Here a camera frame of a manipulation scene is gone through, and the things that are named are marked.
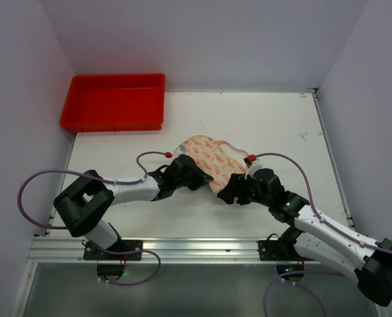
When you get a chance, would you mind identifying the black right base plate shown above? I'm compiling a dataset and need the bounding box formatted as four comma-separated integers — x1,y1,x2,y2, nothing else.
257,232,311,262

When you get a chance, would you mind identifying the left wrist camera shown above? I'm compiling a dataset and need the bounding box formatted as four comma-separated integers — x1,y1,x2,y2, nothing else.
164,145,186,159

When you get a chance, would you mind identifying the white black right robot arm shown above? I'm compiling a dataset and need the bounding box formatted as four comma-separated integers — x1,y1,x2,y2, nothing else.
218,168,392,306

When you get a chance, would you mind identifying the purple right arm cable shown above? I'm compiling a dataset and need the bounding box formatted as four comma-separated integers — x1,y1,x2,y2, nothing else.
253,152,392,317

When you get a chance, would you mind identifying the floral mesh laundry bag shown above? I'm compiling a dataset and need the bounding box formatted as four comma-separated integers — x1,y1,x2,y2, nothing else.
180,135,249,194

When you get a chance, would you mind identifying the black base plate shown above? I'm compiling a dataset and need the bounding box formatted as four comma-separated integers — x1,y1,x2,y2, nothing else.
257,232,311,262
83,239,143,261

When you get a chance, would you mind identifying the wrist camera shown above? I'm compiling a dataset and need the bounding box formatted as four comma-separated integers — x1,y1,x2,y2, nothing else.
244,155,263,176
164,145,186,159

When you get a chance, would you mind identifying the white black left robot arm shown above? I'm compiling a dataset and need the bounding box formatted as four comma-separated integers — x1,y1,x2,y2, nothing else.
53,155,214,252

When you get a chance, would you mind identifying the red plastic tray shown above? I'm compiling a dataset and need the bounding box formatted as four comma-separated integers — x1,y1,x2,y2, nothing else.
60,73,166,133

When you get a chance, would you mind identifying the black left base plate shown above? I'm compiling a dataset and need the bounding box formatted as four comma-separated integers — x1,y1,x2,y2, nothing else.
83,239,143,261

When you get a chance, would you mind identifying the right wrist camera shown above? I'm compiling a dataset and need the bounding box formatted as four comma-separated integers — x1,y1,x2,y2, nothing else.
244,155,263,176

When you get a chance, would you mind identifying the aluminium right side rail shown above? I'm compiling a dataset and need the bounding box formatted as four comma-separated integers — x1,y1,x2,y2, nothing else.
308,88,356,229

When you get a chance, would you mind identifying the aluminium mounting rail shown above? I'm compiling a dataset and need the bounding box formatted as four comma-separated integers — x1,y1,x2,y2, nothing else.
27,236,310,264

